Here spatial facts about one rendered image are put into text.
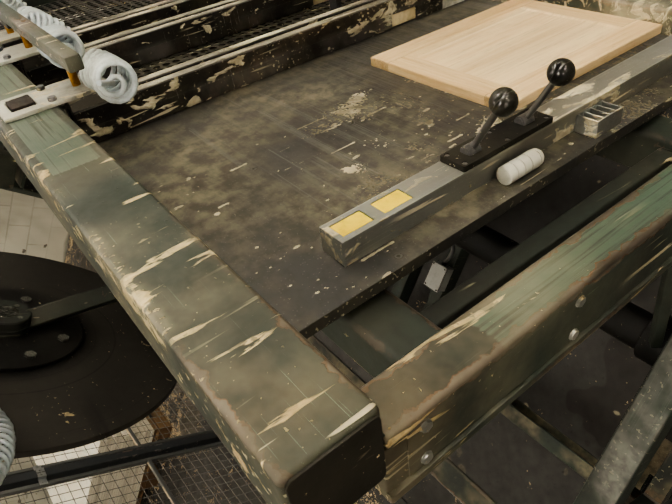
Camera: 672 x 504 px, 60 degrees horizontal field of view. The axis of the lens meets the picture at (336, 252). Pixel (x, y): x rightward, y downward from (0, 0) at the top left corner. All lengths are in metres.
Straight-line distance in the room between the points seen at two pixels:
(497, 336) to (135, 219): 0.44
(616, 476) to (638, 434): 0.12
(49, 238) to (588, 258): 6.30
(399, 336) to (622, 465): 0.96
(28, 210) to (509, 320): 6.14
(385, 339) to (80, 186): 0.46
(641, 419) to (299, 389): 1.14
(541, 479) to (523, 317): 2.02
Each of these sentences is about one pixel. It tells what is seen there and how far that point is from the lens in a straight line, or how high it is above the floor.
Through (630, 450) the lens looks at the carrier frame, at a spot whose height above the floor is 0.79.
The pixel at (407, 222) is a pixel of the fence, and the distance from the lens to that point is 0.79.
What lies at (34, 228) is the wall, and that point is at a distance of 6.64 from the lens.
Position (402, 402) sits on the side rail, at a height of 1.81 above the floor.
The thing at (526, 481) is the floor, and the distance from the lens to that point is 2.65.
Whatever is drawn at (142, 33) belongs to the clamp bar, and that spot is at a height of 1.60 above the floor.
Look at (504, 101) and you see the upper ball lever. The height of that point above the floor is 1.55.
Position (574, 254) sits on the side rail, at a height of 1.57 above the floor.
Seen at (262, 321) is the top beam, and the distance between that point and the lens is 0.55.
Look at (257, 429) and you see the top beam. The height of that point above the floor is 1.94.
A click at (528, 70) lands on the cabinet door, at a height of 1.18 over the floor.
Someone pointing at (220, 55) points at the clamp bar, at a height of 1.55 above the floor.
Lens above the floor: 2.21
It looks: 44 degrees down
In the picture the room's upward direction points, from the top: 88 degrees counter-clockwise
